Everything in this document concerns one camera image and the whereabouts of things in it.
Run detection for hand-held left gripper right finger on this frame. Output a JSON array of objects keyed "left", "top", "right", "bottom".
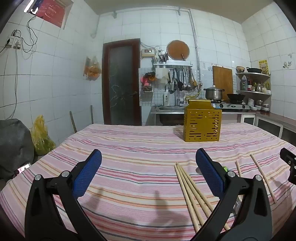
[{"left": 190, "top": 148, "right": 273, "bottom": 241}]

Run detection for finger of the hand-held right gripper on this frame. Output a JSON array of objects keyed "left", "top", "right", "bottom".
[{"left": 280, "top": 147, "right": 296, "bottom": 186}]

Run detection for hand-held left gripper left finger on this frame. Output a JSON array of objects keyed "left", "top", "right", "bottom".
[{"left": 24, "top": 149, "right": 109, "bottom": 241}]

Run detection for yellow perforated utensil holder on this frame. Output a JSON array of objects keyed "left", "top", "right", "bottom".
[{"left": 183, "top": 100, "right": 222, "bottom": 142}]

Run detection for row of hanging kitchen utensils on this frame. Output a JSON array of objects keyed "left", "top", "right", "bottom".
[{"left": 170, "top": 67, "right": 199, "bottom": 92}]

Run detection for kitchen counter cabinet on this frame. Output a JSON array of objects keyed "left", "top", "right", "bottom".
[{"left": 240, "top": 111, "right": 296, "bottom": 146}]

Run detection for pink striped tablecloth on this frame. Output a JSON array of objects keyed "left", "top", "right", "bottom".
[{"left": 0, "top": 123, "right": 296, "bottom": 241}]

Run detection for yellow plastic bag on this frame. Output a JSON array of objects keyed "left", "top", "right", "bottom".
[{"left": 31, "top": 115, "right": 57, "bottom": 156}]

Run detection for smartphone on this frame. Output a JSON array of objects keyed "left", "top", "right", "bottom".
[{"left": 13, "top": 162, "right": 31, "bottom": 178}]

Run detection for steel gas stove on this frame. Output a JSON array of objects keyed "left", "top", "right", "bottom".
[{"left": 211, "top": 102, "right": 250, "bottom": 110}]

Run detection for steel sink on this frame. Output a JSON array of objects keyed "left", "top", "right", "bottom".
[{"left": 156, "top": 105, "right": 185, "bottom": 112}]

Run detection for steel cooking pot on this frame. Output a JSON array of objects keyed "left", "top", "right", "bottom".
[{"left": 203, "top": 86, "right": 225, "bottom": 101}]

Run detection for grey sack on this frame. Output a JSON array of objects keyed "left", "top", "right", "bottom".
[{"left": 0, "top": 119, "right": 35, "bottom": 179}]

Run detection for black wok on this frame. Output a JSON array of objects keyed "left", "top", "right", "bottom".
[{"left": 227, "top": 93, "right": 246, "bottom": 103}]

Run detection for metal faucet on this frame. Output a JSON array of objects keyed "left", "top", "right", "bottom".
[{"left": 172, "top": 79, "right": 183, "bottom": 106}]

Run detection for dark wooden glass door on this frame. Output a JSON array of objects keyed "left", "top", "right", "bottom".
[{"left": 102, "top": 38, "right": 142, "bottom": 126}]

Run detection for rectangular wooden cutting board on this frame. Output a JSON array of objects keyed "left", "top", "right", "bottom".
[{"left": 212, "top": 65, "right": 234, "bottom": 100}]

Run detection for hanging orange plastic bag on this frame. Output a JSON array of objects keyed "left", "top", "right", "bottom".
[{"left": 84, "top": 56, "right": 102, "bottom": 81}]

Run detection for pink hanging cloth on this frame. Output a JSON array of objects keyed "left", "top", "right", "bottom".
[{"left": 140, "top": 72, "right": 156, "bottom": 87}]

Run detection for white hanging cloth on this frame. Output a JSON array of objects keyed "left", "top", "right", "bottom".
[{"left": 155, "top": 68, "right": 169, "bottom": 84}]

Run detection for knife and chopstick caddy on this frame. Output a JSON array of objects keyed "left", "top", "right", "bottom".
[{"left": 157, "top": 50, "right": 169, "bottom": 63}]

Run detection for round wooden board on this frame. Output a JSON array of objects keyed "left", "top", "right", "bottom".
[{"left": 166, "top": 40, "right": 190, "bottom": 61}]

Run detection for white power strip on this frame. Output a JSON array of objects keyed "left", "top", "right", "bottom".
[{"left": 6, "top": 36, "right": 23, "bottom": 49}]

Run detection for corner wall shelf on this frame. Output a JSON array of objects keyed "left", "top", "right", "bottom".
[{"left": 235, "top": 72, "right": 272, "bottom": 96}]

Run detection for wall hook stickers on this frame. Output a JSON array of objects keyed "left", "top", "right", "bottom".
[{"left": 282, "top": 54, "right": 294, "bottom": 69}]

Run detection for yellow wall poster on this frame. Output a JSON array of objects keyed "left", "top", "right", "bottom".
[{"left": 258, "top": 60, "right": 269, "bottom": 75}]

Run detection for metal wall rack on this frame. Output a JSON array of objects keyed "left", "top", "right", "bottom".
[{"left": 153, "top": 61, "right": 193, "bottom": 69}]

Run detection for vertical wall pipe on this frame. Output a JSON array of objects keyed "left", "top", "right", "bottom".
[{"left": 190, "top": 9, "right": 200, "bottom": 81}]

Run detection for black cable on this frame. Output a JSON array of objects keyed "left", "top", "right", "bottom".
[{"left": 0, "top": 7, "right": 38, "bottom": 54}]

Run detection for red wall poster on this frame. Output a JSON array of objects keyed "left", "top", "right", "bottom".
[{"left": 37, "top": 0, "right": 71, "bottom": 29}]

